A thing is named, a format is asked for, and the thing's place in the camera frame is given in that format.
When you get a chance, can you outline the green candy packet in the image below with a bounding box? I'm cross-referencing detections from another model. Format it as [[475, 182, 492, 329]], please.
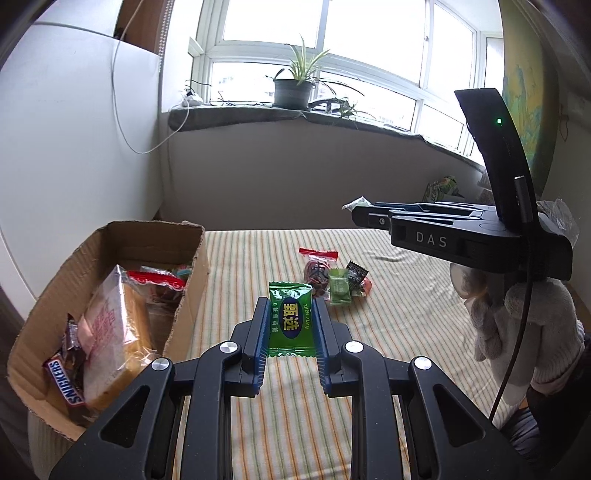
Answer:
[[269, 282, 315, 357]]

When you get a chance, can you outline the light green cake packet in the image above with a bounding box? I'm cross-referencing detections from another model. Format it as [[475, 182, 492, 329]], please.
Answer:
[[328, 268, 352, 306]]

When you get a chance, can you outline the black printed snack packet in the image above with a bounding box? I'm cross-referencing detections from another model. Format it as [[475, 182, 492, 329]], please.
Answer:
[[346, 261, 369, 291]]

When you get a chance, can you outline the red clear nut bag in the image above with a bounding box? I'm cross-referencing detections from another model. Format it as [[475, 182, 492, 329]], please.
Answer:
[[298, 248, 339, 297]]

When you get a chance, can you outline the red clear date bag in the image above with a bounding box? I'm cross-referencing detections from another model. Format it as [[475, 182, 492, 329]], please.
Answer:
[[126, 270, 185, 308]]

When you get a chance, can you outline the Snickers bar English label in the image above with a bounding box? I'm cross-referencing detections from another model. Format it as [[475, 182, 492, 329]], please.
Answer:
[[45, 353, 86, 408]]

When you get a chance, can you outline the small clear green candy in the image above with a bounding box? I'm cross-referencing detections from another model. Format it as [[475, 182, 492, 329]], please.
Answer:
[[342, 196, 373, 212]]

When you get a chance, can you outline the round green jelly cup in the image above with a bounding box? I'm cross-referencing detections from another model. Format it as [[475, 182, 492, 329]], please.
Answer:
[[172, 265, 192, 282]]

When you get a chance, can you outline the Snickers bar Chinese label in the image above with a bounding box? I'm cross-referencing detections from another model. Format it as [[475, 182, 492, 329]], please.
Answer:
[[60, 314, 85, 367]]

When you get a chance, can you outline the gloved right hand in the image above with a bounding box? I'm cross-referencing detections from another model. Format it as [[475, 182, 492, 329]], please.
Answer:
[[450, 263, 584, 406]]

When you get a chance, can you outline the green snack box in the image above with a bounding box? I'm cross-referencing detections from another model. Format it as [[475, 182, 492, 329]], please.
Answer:
[[423, 175, 459, 202]]

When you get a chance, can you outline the orange candy wrapper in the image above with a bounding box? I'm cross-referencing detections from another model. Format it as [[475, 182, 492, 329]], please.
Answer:
[[353, 277, 373, 298]]

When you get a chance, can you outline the striped tablecloth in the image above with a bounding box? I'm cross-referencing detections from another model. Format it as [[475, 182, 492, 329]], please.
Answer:
[[27, 227, 514, 480]]

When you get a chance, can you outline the bagged sponge cake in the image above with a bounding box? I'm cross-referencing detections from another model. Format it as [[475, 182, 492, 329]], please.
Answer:
[[80, 265, 157, 411]]

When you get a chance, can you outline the cardboard box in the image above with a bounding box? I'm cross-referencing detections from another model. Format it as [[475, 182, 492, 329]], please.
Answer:
[[7, 221, 208, 441]]

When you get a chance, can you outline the potted spider plant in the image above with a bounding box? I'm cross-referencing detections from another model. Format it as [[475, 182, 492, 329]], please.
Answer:
[[273, 38, 363, 119]]

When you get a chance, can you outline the wall map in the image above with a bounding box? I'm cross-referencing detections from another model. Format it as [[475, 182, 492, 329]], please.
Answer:
[[499, 1, 559, 196]]

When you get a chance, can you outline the white cable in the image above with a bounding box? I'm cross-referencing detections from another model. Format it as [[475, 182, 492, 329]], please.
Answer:
[[110, 0, 192, 156]]

